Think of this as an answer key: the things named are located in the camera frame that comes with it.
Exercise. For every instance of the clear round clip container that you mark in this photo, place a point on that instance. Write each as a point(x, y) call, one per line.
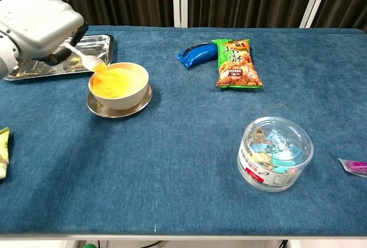
point(272, 156)

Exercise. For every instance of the yellow-green crumpled snack bag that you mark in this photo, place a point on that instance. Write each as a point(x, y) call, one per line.
point(3, 153)

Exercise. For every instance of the green peanut snack bag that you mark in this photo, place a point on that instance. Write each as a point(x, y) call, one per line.
point(238, 64)

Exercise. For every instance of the blue snack packet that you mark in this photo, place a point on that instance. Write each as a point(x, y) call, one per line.
point(200, 54)

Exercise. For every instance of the small green object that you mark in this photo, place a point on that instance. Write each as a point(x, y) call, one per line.
point(90, 246)

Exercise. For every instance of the blue tablecloth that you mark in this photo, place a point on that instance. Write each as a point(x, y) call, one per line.
point(172, 145)

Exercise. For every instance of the round steel plate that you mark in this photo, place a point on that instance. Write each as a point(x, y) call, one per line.
point(114, 113)

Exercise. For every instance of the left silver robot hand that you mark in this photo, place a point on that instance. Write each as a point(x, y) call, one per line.
point(37, 21)

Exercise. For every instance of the beige bowl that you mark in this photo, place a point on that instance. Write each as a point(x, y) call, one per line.
point(126, 100)

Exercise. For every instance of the pink item in clear wrapper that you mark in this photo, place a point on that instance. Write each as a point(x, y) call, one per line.
point(357, 167)

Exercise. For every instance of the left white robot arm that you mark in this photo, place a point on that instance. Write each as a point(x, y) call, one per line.
point(7, 56)

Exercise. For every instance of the white plastic spoon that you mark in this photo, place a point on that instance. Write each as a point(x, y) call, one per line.
point(90, 61)

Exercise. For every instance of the rectangular steel tray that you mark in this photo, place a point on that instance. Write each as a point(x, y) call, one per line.
point(91, 44)

